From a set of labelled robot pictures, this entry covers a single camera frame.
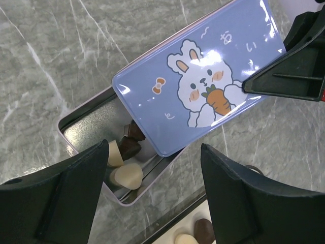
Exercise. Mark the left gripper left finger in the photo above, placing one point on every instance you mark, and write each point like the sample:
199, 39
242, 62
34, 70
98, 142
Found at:
56, 204

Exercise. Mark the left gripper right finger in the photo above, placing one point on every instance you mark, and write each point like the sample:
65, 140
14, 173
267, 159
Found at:
247, 207

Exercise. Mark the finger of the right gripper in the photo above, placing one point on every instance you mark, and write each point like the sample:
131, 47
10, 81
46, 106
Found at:
299, 73

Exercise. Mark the white oval chocolate front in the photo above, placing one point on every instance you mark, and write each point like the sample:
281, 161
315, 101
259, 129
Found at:
114, 156

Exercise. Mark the white oval chocolate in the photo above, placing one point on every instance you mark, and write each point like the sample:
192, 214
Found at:
185, 239
114, 156

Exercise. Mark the silver tin lid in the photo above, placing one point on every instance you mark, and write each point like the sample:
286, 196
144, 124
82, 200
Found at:
192, 82

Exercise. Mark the dark chocolate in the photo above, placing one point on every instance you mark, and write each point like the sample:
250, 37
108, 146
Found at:
133, 131

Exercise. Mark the brown oval chocolate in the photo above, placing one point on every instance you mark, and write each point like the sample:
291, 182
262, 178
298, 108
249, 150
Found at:
203, 231

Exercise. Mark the white oval chocolate centre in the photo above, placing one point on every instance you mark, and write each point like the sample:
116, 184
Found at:
185, 239

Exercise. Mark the white strawberry pattern tray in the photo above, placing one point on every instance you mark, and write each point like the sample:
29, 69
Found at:
180, 220

